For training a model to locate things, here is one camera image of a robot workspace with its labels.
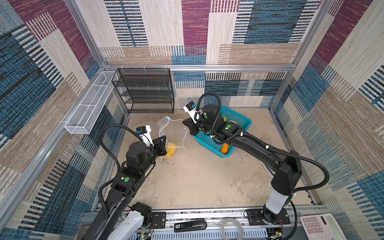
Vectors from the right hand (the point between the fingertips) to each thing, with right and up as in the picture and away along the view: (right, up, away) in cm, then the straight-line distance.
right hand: (184, 123), depth 76 cm
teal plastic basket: (+28, +6, +33) cm, 44 cm away
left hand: (-8, -5, -7) cm, 12 cm away
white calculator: (+64, -48, -6) cm, 80 cm away
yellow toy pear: (-8, -14, +9) cm, 18 cm away
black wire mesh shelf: (-29, +24, +33) cm, 50 cm away
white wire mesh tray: (-62, +3, +15) cm, 64 cm away
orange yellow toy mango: (+24, -16, +18) cm, 34 cm away
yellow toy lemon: (-10, -19, +9) cm, 23 cm away
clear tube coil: (+25, -47, -6) cm, 53 cm away
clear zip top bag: (-5, -5, +5) cm, 9 cm away
